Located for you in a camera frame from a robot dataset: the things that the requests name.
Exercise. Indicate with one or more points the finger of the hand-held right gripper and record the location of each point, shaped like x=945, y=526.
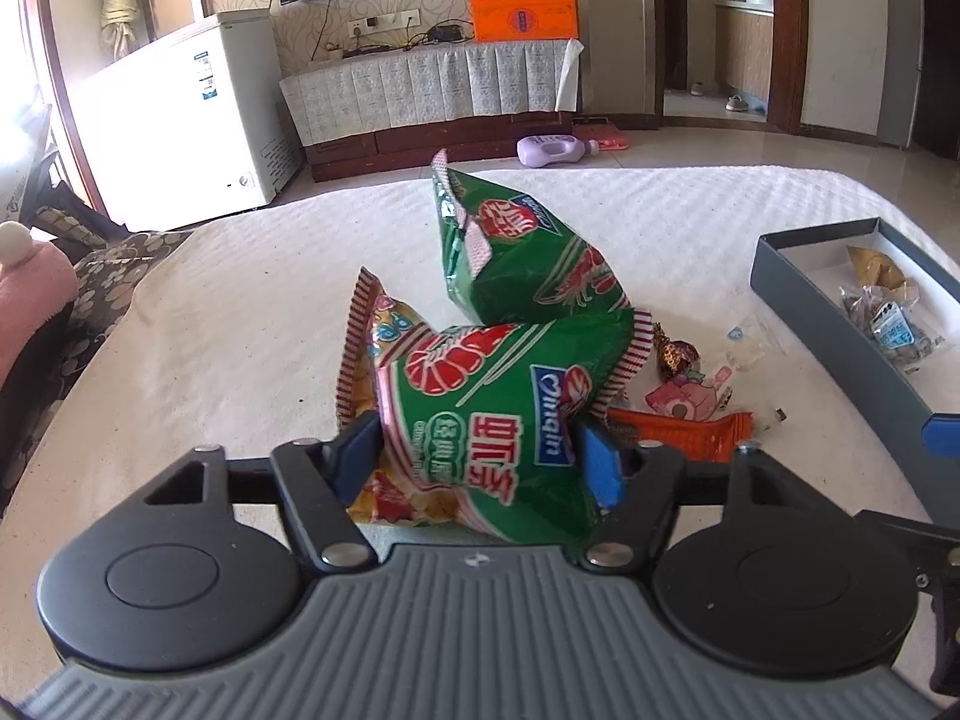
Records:
x=915, y=540
x=945, y=436

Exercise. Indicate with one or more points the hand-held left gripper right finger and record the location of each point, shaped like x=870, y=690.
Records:
x=601, y=465

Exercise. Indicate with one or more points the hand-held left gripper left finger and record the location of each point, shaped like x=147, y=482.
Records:
x=358, y=450

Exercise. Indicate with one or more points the orange snack bar wrapper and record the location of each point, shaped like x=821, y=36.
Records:
x=690, y=435

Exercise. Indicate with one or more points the clear silver snack packet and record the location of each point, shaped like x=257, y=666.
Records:
x=892, y=326

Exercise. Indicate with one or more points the green shrimp chip bag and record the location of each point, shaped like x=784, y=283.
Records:
x=487, y=405
x=525, y=270

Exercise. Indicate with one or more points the brown foil chocolate candy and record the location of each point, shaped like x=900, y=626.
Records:
x=675, y=356

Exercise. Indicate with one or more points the yellow-brown snack packet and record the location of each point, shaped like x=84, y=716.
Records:
x=877, y=266

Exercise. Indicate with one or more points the grey-blue shallow box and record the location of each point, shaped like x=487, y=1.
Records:
x=810, y=307

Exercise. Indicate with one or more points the pink candy packet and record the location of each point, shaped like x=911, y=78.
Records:
x=690, y=397

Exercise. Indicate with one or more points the clear wrapped white candy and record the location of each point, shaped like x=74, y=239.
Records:
x=742, y=349

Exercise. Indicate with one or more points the brown patterned cushion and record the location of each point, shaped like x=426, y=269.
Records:
x=112, y=277

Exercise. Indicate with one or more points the purple detergent bottle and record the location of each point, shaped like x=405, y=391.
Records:
x=547, y=151

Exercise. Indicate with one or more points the pink slipper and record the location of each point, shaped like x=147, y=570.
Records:
x=607, y=139

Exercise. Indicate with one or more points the white lace cabinet cloth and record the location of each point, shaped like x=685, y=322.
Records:
x=412, y=90

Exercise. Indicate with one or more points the dark wooden wardrobe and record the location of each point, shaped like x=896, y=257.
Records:
x=941, y=67

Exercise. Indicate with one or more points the white chest freezer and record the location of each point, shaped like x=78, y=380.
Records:
x=172, y=127

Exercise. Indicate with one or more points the light grey shoe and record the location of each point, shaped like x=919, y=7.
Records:
x=738, y=103

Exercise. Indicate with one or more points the power strip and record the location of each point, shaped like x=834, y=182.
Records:
x=360, y=52

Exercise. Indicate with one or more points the black power adapter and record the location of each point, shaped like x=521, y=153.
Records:
x=448, y=34

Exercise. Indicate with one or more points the wooden kitchen counter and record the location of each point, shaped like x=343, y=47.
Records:
x=742, y=52

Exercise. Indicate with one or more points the dark wooden door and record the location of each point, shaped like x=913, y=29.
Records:
x=671, y=15

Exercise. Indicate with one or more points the tied beige curtain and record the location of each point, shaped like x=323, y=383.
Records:
x=112, y=7

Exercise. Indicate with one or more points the white wall outlet row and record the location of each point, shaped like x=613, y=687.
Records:
x=382, y=21

